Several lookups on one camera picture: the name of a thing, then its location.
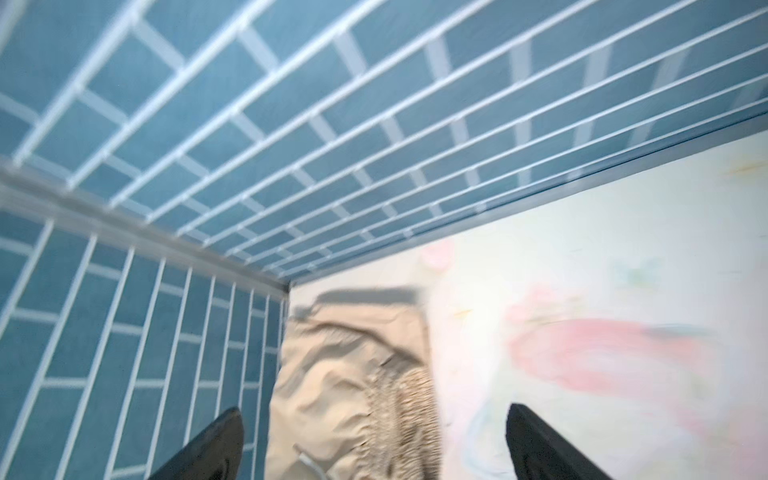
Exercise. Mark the beige drawstring shorts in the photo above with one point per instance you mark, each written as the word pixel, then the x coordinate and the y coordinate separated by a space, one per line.
pixel 354 396

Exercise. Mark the aluminium left corner post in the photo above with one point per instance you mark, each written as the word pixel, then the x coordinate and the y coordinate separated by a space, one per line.
pixel 29 194

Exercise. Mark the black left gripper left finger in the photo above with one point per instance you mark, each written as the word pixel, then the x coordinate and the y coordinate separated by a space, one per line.
pixel 215 453

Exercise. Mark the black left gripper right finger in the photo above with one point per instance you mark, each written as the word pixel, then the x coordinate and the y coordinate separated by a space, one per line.
pixel 539 452

